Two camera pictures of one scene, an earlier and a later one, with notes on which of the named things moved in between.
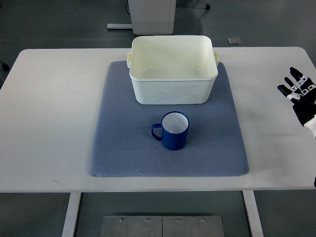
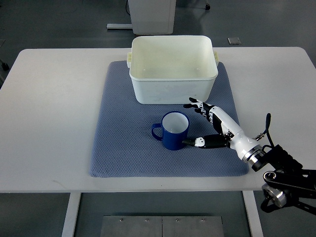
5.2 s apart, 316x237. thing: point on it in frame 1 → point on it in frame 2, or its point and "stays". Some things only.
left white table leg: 74,200 stays
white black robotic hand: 303,98 → 247,147
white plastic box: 172,69 stays
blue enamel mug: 175,126 stays
